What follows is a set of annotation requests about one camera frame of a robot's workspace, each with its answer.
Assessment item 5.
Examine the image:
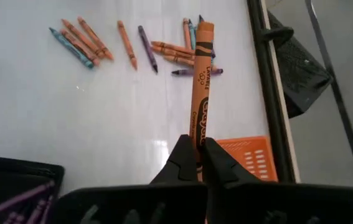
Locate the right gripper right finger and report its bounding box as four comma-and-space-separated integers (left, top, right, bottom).
201, 136, 261, 188

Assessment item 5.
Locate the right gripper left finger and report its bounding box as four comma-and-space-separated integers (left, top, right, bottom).
149, 134, 200, 186

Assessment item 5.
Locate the orange crayon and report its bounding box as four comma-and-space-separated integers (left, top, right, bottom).
151, 45, 195, 60
189, 21, 215, 183
150, 40, 195, 55
182, 17, 193, 50
61, 18, 107, 60
59, 28, 101, 67
162, 55, 195, 68
77, 16, 115, 61
116, 20, 138, 71

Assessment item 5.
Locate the blue crayon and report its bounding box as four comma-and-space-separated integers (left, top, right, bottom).
188, 19, 197, 50
49, 27, 95, 70

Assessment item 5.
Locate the orange slotted plastic basket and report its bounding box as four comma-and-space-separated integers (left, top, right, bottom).
215, 135, 279, 183

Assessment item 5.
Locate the black perforated box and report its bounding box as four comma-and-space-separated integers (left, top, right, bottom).
267, 11, 335, 119

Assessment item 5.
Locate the black slotted plastic basket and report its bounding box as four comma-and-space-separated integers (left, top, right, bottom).
0, 154, 65, 224

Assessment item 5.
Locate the black metal table frame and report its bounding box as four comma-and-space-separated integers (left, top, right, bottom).
246, 0, 301, 184

